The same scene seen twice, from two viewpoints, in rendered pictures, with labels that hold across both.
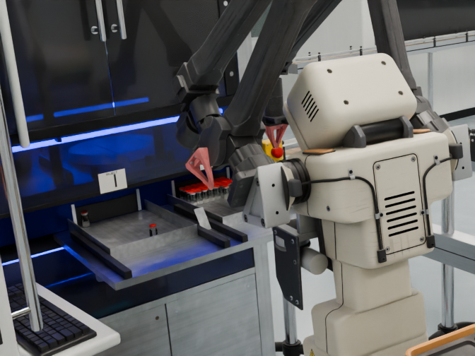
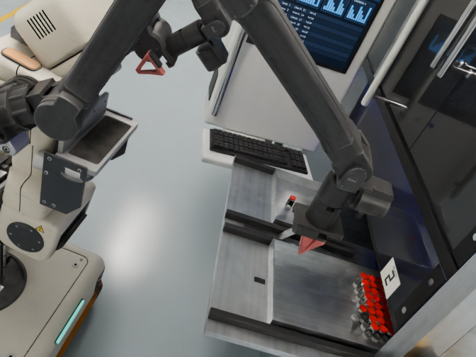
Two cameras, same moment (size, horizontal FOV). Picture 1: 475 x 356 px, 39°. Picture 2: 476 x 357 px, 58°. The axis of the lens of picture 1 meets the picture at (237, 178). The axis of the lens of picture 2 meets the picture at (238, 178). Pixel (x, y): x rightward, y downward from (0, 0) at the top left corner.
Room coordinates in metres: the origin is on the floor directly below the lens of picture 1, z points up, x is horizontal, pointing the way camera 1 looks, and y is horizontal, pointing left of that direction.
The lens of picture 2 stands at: (2.00, -0.83, 1.68)
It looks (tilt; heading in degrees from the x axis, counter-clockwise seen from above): 35 degrees down; 113
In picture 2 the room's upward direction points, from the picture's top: 24 degrees clockwise
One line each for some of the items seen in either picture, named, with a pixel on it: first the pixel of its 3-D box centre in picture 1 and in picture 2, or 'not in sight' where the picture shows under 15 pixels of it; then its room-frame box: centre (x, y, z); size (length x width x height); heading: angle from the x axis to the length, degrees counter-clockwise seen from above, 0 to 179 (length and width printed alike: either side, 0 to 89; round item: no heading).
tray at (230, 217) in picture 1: (228, 200); (332, 297); (2.01, 0.03, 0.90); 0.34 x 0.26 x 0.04; 32
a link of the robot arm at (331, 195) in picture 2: (271, 87); (338, 190); (1.90, -0.12, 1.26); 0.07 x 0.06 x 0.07; 31
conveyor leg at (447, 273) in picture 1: (447, 253); not in sight; (2.46, -0.81, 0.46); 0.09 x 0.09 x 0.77; 32
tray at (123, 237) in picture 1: (130, 227); (323, 211); (1.83, 0.32, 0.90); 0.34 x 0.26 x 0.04; 32
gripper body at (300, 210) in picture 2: (273, 108); (322, 212); (1.90, -0.12, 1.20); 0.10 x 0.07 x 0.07; 32
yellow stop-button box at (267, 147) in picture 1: (268, 150); not in sight; (2.24, -0.12, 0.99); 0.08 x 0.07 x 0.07; 32
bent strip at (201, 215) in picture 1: (210, 223); (270, 228); (1.77, 0.09, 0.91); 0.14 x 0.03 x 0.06; 31
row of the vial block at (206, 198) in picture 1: (213, 193); (365, 304); (2.08, 0.08, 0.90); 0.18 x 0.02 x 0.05; 122
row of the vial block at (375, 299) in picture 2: (210, 191); (372, 307); (2.10, 0.09, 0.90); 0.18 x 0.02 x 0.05; 123
